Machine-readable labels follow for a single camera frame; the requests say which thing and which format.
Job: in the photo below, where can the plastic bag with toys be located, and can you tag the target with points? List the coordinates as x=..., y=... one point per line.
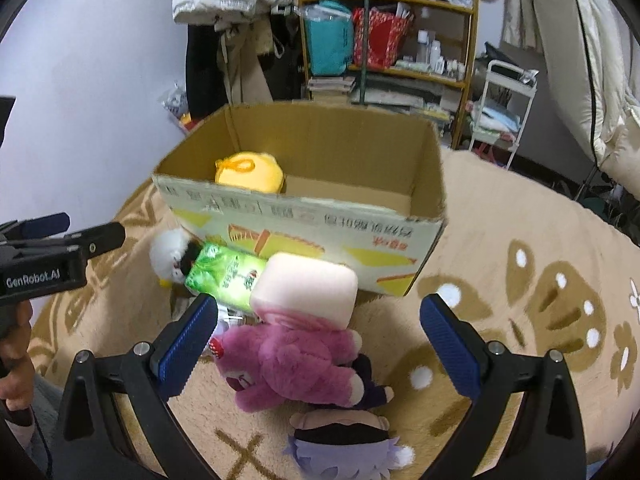
x=176, y=105

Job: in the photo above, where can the white and black plush toy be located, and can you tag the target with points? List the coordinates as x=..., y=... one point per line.
x=167, y=255

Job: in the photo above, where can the group of small bottles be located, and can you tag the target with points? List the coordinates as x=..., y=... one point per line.
x=435, y=57

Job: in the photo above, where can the beige printed blanket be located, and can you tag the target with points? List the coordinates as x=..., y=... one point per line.
x=525, y=210

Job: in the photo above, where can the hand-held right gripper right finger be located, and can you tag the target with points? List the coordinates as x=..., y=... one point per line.
x=450, y=345

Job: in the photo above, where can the pink swirl roll cushion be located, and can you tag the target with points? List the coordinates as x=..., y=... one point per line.
x=305, y=287

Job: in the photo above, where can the teal bag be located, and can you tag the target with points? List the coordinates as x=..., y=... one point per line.
x=327, y=40

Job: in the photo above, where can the red patterned bag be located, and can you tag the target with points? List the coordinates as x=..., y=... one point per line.
x=377, y=40

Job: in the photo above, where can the pink bear plush toy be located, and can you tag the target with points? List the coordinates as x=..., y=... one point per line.
x=290, y=365

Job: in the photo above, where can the stack of books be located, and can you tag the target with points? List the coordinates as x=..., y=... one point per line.
x=400, y=97

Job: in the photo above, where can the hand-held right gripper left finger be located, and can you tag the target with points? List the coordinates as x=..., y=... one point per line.
x=187, y=345

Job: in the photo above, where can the dark purple plush toy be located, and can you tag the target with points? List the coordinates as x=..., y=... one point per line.
x=372, y=390

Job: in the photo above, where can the white recliner chair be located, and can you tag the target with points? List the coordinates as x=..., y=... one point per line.
x=600, y=85

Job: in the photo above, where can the yellow plush toy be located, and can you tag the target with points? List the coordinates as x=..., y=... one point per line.
x=250, y=170

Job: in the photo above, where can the black bag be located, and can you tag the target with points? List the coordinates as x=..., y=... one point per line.
x=505, y=60

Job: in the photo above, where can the white trolley cart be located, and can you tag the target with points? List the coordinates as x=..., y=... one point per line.
x=500, y=110

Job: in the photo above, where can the green pole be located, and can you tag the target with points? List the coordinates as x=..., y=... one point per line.
x=365, y=35

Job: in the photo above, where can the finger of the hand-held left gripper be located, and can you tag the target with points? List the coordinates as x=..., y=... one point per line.
x=100, y=239
x=42, y=225

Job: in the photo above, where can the black coat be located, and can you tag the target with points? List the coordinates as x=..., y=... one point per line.
x=202, y=70

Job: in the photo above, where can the wooden shelf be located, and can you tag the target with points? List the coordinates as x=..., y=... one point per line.
x=467, y=45

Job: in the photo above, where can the beige coat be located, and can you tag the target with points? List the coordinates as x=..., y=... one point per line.
x=245, y=70

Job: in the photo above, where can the purple-haired plush doll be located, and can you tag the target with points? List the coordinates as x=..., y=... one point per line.
x=345, y=445

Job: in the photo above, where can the printed cardboard box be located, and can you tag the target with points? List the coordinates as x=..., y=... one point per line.
x=340, y=170

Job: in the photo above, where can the person's left hand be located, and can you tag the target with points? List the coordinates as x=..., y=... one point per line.
x=22, y=332

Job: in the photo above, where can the green tissue pack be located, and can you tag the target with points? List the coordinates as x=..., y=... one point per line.
x=225, y=272

